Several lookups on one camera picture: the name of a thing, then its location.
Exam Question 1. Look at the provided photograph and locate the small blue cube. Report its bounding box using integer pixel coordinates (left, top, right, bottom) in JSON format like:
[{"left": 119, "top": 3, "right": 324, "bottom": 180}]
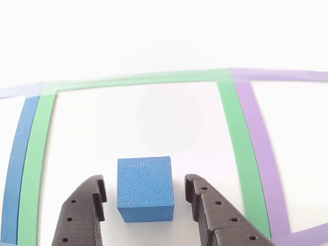
[{"left": 117, "top": 155, "right": 175, "bottom": 223}]

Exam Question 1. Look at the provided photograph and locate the green tape square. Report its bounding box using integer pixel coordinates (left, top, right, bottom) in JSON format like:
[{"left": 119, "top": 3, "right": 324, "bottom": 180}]
[{"left": 16, "top": 68, "right": 272, "bottom": 246}]

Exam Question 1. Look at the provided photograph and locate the purple tape square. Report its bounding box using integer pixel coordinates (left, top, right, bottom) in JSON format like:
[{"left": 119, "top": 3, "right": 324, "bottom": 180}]
[{"left": 229, "top": 67, "right": 328, "bottom": 246}]

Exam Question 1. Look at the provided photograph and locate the blue tape square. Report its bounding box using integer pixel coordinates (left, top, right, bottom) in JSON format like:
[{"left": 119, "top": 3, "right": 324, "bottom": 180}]
[{"left": 0, "top": 81, "right": 44, "bottom": 246}]

